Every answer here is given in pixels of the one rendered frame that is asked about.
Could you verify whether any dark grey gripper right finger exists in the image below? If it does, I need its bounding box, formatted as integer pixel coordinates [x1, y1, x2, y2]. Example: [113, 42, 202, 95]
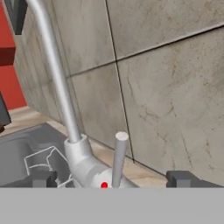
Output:
[165, 170, 224, 188]

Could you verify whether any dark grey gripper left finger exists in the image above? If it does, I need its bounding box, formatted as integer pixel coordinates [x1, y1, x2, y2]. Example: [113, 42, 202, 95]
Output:
[0, 170, 58, 188]

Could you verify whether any grey sink basin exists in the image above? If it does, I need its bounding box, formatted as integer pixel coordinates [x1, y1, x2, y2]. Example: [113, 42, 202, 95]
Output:
[0, 122, 75, 188]

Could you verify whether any silver sink faucet spout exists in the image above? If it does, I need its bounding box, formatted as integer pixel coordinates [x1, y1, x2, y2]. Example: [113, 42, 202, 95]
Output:
[25, 0, 138, 188]

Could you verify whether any dark grey block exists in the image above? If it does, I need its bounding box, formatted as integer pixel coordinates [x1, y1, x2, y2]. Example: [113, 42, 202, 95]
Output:
[0, 92, 12, 133]

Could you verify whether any red cupboard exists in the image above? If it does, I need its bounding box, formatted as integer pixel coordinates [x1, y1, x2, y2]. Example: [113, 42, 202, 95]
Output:
[0, 2, 28, 111]

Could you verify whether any dark grey angular fitting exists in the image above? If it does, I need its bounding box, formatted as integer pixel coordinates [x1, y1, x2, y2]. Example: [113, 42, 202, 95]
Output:
[3, 0, 29, 36]

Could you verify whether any silver faucet lever handle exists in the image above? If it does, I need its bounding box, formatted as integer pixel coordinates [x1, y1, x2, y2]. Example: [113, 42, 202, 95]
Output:
[111, 130, 130, 188]

